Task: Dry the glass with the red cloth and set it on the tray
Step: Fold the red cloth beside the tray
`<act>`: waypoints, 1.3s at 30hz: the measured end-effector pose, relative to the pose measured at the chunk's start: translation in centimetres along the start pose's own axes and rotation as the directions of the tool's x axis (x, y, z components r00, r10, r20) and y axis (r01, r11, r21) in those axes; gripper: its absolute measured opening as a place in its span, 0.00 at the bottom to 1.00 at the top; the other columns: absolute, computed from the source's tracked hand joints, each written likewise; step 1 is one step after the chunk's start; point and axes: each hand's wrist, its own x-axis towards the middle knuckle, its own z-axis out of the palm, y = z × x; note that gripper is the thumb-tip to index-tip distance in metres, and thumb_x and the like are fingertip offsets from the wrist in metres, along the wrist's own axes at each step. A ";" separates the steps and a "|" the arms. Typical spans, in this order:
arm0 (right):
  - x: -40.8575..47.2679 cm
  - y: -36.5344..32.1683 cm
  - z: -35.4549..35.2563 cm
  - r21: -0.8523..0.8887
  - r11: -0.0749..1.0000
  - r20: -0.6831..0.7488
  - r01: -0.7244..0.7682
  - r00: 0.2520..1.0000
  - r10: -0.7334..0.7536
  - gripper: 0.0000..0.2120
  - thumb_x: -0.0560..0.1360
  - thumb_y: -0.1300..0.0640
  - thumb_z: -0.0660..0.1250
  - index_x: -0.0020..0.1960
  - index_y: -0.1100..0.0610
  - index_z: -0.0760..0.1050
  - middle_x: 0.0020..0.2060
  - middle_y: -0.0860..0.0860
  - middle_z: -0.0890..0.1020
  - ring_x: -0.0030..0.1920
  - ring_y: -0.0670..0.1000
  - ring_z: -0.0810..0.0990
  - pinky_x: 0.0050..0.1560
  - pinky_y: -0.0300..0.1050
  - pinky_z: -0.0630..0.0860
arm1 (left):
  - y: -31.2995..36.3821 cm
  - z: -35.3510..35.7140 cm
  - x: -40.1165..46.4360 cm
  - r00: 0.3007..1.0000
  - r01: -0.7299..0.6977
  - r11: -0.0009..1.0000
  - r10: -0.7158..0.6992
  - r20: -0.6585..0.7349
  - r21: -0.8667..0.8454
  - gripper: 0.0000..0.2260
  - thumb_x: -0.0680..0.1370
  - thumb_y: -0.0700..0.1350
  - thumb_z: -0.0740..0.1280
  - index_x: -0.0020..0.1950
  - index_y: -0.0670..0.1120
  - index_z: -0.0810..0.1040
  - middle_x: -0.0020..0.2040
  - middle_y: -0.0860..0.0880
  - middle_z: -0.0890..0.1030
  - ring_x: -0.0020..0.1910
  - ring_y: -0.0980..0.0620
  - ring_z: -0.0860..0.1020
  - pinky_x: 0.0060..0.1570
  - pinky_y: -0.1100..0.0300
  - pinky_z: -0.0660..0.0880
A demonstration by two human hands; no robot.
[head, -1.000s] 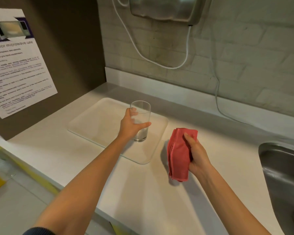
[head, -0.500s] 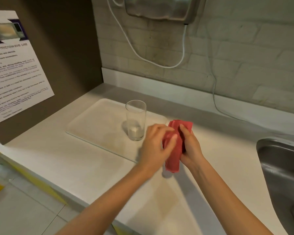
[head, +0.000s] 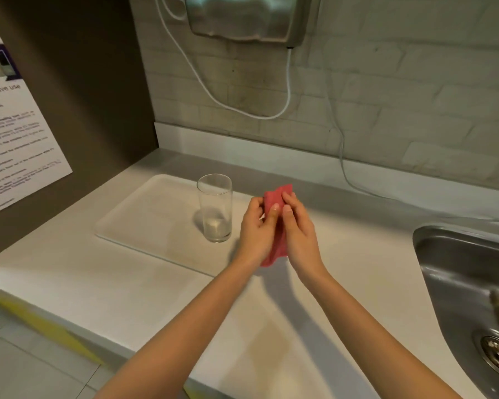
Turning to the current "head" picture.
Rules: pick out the person's left hand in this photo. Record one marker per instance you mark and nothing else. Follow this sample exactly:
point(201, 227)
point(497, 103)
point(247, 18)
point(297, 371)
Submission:
point(253, 236)

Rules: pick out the person's right hand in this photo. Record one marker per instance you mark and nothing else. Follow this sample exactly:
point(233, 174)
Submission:
point(301, 241)

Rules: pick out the clear drinking glass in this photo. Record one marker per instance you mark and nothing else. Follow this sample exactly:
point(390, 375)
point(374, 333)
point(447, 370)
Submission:
point(216, 228)

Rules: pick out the pink cloth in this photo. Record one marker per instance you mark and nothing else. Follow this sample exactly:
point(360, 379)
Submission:
point(274, 195)

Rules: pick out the white plastic tray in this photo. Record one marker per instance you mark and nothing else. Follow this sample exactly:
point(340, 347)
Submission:
point(149, 220)

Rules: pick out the person's right forearm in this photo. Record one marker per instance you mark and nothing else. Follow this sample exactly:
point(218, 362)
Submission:
point(370, 340)

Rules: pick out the person's left forearm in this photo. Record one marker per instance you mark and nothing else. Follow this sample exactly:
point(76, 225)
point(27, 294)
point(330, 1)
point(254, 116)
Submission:
point(183, 340)

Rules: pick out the stainless steel sink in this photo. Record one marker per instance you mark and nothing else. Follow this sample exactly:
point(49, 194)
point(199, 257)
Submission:
point(453, 286)

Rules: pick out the white paper notice poster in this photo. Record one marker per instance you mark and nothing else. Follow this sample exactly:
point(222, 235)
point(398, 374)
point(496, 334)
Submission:
point(16, 141)

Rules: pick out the steel wall hand dryer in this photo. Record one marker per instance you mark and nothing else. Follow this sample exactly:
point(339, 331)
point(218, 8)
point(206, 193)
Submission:
point(241, 16)

